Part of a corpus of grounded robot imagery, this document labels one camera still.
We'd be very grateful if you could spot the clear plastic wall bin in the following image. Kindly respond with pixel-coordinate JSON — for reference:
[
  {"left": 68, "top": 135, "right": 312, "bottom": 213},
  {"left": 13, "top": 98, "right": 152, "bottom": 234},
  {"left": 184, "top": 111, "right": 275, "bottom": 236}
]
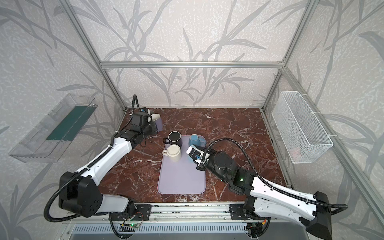
[{"left": 9, "top": 94, "right": 98, "bottom": 163}]

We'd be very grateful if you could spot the blue mug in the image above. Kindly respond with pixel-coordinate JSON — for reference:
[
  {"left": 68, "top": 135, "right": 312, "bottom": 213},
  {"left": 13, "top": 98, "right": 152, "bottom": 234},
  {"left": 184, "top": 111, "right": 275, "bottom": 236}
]
[{"left": 189, "top": 134, "right": 207, "bottom": 147}]

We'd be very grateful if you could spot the white slotted vent strip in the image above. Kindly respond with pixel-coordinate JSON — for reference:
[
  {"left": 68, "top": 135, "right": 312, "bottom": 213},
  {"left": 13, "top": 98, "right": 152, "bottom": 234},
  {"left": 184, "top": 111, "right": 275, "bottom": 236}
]
[{"left": 72, "top": 223, "right": 246, "bottom": 234}]

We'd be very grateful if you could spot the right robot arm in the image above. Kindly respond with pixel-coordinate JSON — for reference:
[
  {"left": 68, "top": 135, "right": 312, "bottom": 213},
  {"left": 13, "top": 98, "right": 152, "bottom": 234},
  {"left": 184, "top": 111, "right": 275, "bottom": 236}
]
[{"left": 186, "top": 140, "right": 348, "bottom": 240}]

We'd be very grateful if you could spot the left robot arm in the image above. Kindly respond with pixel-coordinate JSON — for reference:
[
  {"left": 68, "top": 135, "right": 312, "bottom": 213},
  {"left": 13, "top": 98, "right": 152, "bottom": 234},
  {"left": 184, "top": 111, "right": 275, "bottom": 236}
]
[{"left": 44, "top": 95, "right": 158, "bottom": 223}]

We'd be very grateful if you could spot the lilac rectangular tray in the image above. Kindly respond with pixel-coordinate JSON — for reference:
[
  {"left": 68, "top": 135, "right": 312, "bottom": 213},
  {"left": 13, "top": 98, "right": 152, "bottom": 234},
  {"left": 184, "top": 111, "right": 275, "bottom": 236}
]
[{"left": 158, "top": 136, "right": 206, "bottom": 195}]

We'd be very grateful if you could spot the white wire mesh basket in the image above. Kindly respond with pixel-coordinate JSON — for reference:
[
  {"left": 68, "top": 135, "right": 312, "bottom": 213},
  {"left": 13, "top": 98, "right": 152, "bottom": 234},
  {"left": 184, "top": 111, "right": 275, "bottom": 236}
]
[{"left": 272, "top": 91, "right": 334, "bottom": 164}]

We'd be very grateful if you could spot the aluminium front rail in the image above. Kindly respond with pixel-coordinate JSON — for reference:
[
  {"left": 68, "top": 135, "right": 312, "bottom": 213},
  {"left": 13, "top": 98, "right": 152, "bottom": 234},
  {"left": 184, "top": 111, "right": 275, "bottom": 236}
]
[{"left": 62, "top": 201, "right": 316, "bottom": 224}]

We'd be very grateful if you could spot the cream white mug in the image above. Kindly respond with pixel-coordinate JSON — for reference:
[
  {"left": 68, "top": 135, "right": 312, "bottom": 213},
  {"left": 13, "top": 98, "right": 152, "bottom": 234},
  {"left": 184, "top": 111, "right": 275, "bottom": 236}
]
[{"left": 163, "top": 145, "right": 182, "bottom": 162}]

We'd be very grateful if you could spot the small green circuit board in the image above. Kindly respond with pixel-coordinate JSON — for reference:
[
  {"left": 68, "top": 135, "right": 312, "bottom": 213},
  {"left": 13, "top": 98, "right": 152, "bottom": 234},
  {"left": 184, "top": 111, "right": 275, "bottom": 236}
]
[{"left": 121, "top": 223, "right": 141, "bottom": 232}]

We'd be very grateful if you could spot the black mug white rim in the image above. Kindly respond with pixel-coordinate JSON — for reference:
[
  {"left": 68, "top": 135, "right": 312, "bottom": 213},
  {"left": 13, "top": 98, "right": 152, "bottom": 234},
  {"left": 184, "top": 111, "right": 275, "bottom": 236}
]
[{"left": 163, "top": 131, "right": 183, "bottom": 148}]

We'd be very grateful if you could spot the lilac purple mug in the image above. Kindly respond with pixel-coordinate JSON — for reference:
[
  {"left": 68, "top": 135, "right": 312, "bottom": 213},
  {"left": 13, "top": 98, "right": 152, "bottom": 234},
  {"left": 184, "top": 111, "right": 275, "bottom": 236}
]
[{"left": 151, "top": 114, "right": 164, "bottom": 132}]

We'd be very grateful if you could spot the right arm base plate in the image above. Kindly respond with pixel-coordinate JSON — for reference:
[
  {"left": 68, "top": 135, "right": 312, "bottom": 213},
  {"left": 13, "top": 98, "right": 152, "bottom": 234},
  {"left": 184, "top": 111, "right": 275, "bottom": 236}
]
[{"left": 229, "top": 204, "right": 249, "bottom": 221}]

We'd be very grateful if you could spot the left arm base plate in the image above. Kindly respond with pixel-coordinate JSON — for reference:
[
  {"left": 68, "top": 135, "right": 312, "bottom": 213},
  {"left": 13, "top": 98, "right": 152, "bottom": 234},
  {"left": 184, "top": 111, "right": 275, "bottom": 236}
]
[{"left": 111, "top": 203, "right": 152, "bottom": 221}]

